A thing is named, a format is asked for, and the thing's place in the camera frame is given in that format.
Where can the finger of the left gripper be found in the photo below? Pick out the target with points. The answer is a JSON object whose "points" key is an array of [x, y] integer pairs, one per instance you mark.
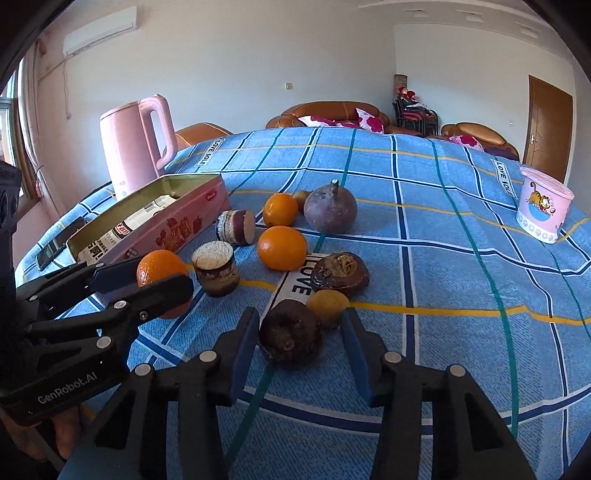
{"points": [[64, 288], [141, 306]]}

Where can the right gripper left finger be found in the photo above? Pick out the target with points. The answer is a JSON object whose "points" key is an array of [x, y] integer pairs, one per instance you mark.
{"points": [[212, 378]]}

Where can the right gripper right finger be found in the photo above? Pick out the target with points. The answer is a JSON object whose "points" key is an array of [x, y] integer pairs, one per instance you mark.
{"points": [[470, 439]]}

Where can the orange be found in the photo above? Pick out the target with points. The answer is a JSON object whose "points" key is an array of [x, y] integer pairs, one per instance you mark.
{"points": [[280, 210], [282, 248], [158, 265]]}

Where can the white-lidded dark jar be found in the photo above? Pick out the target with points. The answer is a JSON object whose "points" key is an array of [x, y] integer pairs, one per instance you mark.
{"points": [[215, 268]]}

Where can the dark brown round fruit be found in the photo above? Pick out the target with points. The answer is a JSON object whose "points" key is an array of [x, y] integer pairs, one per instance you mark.
{"points": [[290, 335]]}

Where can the small yellow-brown fruit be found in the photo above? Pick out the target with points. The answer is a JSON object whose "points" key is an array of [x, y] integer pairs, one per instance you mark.
{"points": [[328, 305]]}

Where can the orange front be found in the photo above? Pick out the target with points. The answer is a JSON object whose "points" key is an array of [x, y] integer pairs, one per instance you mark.
{"points": [[282, 248]]}

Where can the brown wrinkled fruit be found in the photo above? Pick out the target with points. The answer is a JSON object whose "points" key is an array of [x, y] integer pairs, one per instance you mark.
{"points": [[344, 272]]}

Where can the small tan fruit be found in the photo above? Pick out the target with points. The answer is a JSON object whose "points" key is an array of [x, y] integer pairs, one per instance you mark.
{"points": [[300, 197]]}

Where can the pink metal tin box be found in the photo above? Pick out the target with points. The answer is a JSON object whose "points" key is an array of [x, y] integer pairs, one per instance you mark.
{"points": [[164, 214]]}

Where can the pink electric kettle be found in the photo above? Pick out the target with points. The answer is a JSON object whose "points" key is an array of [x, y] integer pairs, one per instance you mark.
{"points": [[138, 141]]}

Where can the small jar on side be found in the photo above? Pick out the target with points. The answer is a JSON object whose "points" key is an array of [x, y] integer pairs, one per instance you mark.
{"points": [[236, 227]]}

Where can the blue plaid tablecloth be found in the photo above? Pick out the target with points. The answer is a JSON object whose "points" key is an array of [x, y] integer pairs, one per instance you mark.
{"points": [[453, 280]]}

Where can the brown leather chair left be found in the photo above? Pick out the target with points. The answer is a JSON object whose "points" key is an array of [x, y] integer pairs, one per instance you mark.
{"points": [[194, 134]]}

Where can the large purple round fruit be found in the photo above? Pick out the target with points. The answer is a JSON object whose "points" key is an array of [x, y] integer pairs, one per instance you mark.
{"points": [[331, 209]]}

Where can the white air conditioner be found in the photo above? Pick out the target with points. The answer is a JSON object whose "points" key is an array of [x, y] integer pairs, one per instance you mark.
{"points": [[100, 30]]}

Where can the pink Garfield cup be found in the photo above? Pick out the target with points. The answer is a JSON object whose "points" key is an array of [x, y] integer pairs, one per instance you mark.
{"points": [[543, 205]]}

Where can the brown leather sofa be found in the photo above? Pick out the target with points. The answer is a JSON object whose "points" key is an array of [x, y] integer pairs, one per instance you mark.
{"points": [[338, 111]]}

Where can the brown leather armchair right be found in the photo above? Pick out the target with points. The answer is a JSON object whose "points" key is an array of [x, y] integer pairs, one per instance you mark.
{"points": [[491, 141]]}

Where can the pink flower pillow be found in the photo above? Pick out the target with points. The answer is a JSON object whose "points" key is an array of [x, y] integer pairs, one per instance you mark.
{"points": [[370, 122]]}

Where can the brown wooden door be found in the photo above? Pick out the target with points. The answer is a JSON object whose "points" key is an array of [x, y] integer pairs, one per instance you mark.
{"points": [[549, 133]]}

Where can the stacked dark chairs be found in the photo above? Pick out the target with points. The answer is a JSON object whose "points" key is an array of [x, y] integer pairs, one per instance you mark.
{"points": [[411, 114]]}

